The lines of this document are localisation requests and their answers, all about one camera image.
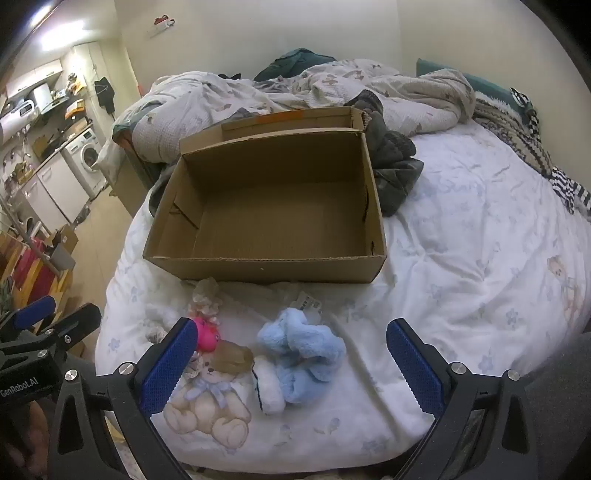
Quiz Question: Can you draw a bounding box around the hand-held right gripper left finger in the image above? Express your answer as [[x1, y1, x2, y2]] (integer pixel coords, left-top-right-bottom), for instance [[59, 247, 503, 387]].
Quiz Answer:
[[47, 318, 199, 480]]

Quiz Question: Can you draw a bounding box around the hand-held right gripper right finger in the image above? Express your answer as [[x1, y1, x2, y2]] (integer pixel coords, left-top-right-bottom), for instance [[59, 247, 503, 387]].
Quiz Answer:
[[385, 318, 539, 480]]

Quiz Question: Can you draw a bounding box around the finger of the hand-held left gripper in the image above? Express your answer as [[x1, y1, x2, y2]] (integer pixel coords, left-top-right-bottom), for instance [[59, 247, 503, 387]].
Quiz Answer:
[[11, 295, 57, 330], [37, 303, 102, 354]]

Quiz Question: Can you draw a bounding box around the floral lace scrunchie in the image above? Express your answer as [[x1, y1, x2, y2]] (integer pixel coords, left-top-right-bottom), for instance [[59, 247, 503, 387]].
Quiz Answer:
[[186, 351, 209, 380], [189, 277, 222, 324]]

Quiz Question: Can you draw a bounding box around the pink rubber toy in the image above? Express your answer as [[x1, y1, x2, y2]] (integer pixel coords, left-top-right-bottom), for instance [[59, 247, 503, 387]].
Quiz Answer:
[[193, 316, 222, 354]]

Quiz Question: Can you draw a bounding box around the translucent amber soft toy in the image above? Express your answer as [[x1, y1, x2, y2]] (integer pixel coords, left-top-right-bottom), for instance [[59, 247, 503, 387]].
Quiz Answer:
[[215, 340, 256, 376]]

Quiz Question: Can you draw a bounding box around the white plush toy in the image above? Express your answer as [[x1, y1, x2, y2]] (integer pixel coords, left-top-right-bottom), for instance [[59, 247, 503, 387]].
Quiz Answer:
[[252, 355, 286, 415]]

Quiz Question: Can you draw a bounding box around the light blue plush toy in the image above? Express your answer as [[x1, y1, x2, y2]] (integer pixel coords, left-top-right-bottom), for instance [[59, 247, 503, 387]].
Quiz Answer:
[[257, 308, 347, 406]]

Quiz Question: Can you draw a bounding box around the clear plastic bag with label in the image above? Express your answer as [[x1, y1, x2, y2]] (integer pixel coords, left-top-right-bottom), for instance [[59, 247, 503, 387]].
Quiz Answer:
[[286, 288, 324, 324]]

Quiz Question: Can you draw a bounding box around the grey bin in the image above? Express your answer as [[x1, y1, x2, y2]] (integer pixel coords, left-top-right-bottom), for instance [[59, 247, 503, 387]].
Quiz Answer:
[[46, 240, 77, 273]]

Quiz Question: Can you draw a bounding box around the small cardboard box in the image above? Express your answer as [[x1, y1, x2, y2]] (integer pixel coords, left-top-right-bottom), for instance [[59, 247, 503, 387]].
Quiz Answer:
[[52, 225, 79, 254]]

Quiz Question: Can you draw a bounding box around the white cabinet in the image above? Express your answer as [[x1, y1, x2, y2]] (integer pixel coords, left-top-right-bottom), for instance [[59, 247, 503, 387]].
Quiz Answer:
[[18, 152, 90, 227]]

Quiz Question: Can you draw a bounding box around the white washing machine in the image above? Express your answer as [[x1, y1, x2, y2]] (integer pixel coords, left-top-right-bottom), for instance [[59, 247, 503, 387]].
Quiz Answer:
[[62, 127, 109, 199]]

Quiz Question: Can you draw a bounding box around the white microwave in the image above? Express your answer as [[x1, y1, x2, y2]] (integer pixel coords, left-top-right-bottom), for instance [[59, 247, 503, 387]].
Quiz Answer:
[[0, 99, 35, 132]]

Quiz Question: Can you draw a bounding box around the camouflage garment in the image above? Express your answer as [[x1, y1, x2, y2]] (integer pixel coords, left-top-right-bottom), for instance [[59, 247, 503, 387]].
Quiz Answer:
[[148, 90, 424, 219]]

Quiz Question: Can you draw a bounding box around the black hanging bag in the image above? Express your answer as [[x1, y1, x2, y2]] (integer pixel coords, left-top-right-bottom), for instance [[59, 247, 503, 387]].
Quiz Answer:
[[93, 76, 116, 114]]

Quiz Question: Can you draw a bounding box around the black white striped cloth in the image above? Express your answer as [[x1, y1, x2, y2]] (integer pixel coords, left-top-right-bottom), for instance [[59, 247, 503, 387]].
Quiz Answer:
[[510, 87, 591, 215]]

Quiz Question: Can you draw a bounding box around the patterned knitted blanket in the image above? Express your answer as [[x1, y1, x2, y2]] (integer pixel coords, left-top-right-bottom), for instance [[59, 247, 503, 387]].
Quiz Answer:
[[471, 90, 559, 178]]

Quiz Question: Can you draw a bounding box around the crumpled beige patterned duvet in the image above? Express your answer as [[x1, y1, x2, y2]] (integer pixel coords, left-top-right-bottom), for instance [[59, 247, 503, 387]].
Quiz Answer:
[[99, 59, 476, 162]]

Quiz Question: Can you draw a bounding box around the teal pillow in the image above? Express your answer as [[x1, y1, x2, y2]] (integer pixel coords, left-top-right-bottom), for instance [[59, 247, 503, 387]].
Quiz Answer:
[[416, 58, 514, 100]]

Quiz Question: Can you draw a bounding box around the dark green pillow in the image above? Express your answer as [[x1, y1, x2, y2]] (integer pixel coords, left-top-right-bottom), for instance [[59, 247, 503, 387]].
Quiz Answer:
[[254, 48, 338, 83]]

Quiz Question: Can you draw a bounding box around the beige bed frame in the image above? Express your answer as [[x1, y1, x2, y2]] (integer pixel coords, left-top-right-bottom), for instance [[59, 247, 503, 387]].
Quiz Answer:
[[113, 124, 162, 217]]

